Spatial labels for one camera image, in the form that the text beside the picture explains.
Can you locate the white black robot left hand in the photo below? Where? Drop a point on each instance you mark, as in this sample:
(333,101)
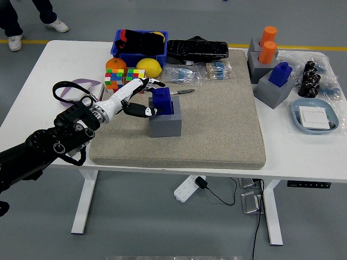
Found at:
(119,96)

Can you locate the blue seal stamp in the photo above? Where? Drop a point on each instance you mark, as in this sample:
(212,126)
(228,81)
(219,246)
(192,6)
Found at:
(164,101)
(280,74)

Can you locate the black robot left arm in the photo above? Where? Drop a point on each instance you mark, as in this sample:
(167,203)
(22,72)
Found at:
(48,140)

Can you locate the grey square seal holder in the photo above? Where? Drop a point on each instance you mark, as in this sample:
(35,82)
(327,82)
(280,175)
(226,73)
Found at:
(268,94)
(165,127)

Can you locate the colourful puzzle cube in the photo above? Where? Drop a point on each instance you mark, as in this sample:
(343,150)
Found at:
(114,78)
(135,73)

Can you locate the orange fruit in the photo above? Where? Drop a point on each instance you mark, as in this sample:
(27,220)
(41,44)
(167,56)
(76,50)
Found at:
(116,65)

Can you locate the purple tray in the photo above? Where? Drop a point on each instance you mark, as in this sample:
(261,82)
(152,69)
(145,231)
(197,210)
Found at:
(81,80)

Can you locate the yellow lemon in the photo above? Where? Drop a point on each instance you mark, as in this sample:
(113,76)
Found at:
(149,67)

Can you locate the blue plastic bin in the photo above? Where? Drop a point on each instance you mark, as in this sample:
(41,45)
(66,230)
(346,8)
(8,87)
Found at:
(141,57)

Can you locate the black cloth bundle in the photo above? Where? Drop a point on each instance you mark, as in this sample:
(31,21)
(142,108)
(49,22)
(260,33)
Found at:
(141,43)

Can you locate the clear bag of blue resistors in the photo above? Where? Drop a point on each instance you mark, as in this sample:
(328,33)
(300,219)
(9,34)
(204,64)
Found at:
(180,74)

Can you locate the yellow item in bin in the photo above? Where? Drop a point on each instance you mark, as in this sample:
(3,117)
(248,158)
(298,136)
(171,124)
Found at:
(158,33)

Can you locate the black keyboard in plastic wrap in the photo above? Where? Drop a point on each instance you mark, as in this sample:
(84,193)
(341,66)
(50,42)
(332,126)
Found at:
(195,50)

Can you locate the grey-brown table mat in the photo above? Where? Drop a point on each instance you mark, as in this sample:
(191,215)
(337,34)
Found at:
(211,130)

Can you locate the clear bag of mixed resistors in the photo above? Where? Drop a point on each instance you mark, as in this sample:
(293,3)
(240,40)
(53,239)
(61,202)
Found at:
(217,70)

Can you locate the white table leg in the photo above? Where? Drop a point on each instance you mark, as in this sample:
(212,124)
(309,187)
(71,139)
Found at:
(272,216)
(84,200)

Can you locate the white power strip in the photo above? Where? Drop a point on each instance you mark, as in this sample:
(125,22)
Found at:
(184,189)

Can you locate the black power adapter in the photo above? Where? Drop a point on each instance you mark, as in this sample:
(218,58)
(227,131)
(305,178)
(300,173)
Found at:
(201,182)

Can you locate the person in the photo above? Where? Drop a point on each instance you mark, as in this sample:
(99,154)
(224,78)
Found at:
(11,24)

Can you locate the grey round-hole holder block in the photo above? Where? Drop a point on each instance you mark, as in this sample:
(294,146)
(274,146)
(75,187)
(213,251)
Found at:
(254,46)
(256,70)

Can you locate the orange cylinder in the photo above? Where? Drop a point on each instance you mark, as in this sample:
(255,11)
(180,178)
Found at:
(268,52)
(269,35)

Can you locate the black robot body part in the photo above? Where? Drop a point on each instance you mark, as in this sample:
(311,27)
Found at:
(3,208)

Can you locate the light blue tray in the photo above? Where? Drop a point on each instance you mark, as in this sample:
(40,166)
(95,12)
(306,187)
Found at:
(296,119)

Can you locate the black table control panel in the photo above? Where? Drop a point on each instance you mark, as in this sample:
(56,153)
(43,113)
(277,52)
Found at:
(309,185)

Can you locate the clear bags of blue components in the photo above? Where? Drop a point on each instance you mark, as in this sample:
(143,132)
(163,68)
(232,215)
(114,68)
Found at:
(330,90)

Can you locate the small green circuit part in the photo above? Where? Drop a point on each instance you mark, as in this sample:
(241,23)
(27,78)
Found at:
(332,124)

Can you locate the metal floor bracket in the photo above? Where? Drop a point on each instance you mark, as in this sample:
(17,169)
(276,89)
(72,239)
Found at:
(250,203)
(248,182)

